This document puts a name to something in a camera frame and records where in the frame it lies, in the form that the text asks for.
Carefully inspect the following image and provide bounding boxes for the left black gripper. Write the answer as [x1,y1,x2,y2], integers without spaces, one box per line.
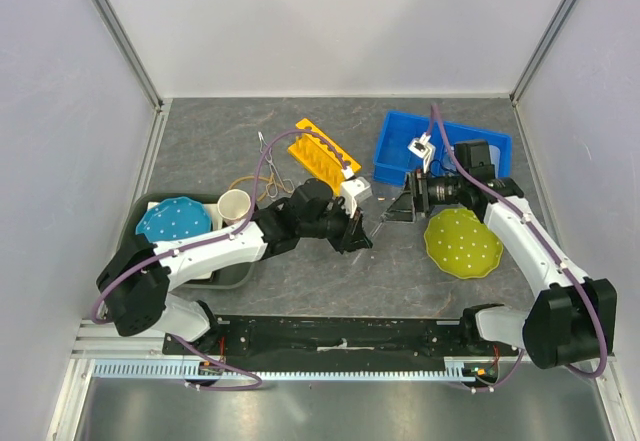
[299,197,373,255]

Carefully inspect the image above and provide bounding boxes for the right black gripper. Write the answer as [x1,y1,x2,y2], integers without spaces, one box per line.
[379,166,468,223]

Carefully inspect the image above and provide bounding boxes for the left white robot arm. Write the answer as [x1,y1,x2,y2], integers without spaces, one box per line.
[94,177,372,354]

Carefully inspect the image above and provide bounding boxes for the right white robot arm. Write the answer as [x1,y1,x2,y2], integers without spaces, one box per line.
[383,136,617,377]

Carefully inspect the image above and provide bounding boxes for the blue plastic bin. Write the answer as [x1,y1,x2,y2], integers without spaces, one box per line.
[373,111,512,186]

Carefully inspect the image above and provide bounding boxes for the green dotted plate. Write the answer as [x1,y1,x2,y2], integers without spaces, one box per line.
[424,208,504,279]

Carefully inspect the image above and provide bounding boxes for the metal crucible tongs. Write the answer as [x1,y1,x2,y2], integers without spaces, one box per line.
[258,131,295,200]

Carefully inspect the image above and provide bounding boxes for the yellow test tube rack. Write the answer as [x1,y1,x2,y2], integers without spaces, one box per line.
[287,118,361,194]

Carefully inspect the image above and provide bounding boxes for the plastic wash bottle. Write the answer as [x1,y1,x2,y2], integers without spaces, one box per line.
[489,145,501,168]

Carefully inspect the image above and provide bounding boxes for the dark green tray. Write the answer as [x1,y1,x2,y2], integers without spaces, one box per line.
[118,192,254,290]

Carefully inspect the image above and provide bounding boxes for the white cup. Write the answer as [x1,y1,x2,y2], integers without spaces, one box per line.
[216,189,253,225]

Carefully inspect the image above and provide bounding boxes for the blue dotted plate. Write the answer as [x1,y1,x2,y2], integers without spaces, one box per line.
[135,195,215,242]

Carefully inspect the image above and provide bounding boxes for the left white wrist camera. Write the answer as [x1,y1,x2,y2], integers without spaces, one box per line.
[339,177,372,218]

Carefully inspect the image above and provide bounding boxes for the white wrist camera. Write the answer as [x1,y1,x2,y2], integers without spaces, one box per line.
[408,132,436,173]
[339,177,372,218]

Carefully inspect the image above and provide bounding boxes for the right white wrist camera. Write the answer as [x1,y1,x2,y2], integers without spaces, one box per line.
[408,132,436,173]

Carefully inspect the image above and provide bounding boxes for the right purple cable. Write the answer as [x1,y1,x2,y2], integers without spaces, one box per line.
[429,103,610,396]

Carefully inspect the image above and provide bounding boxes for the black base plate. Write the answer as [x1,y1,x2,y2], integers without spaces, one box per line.
[194,315,516,372]

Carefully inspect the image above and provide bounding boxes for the slotted cable duct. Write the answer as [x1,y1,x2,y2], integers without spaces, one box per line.
[92,359,474,382]

